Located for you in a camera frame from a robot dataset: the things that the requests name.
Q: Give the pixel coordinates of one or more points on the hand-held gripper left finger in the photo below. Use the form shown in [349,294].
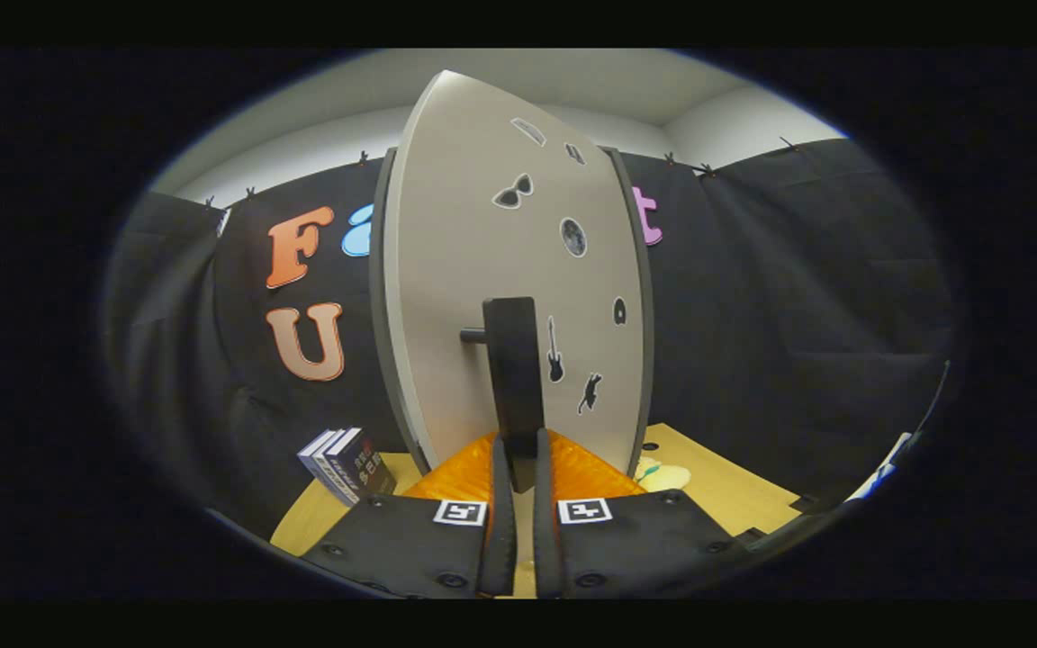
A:
[500,540]

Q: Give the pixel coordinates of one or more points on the grey cabinet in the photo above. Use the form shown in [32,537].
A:
[377,297]

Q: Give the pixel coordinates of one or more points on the black book with red print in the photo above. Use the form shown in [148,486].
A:
[370,468]

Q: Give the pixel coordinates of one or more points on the blue spine book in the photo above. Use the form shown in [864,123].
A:
[311,463]
[328,468]

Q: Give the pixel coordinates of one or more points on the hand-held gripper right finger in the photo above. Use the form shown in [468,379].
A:
[547,549]

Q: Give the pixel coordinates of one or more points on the black backdrop cloth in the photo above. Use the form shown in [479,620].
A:
[798,315]

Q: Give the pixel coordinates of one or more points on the white side table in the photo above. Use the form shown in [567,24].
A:
[879,472]

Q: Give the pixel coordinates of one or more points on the yellow plush toy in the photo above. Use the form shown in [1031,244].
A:
[667,477]

